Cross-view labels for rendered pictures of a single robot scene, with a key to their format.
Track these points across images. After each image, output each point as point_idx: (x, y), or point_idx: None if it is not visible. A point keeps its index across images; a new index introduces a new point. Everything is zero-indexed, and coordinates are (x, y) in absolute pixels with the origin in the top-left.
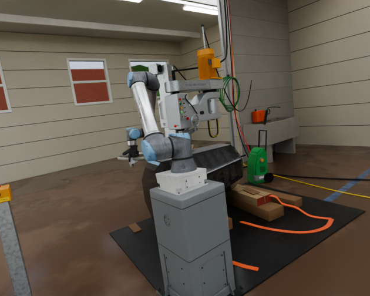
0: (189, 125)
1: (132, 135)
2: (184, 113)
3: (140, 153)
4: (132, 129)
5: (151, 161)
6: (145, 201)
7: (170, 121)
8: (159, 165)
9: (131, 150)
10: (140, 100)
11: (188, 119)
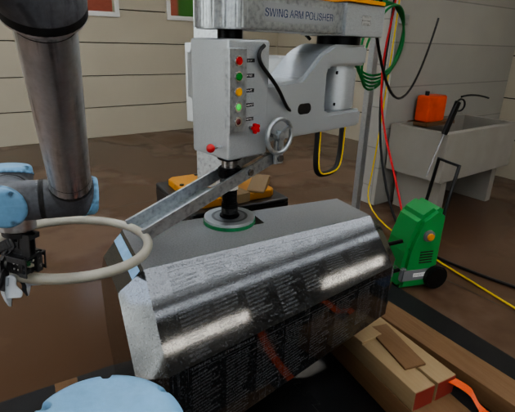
0: (257, 148)
1: None
2: (248, 110)
3: (86, 220)
4: None
5: (123, 246)
6: (107, 330)
7: (200, 127)
8: (135, 281)
9: (11, 249)
10: None
11: (256, 132)
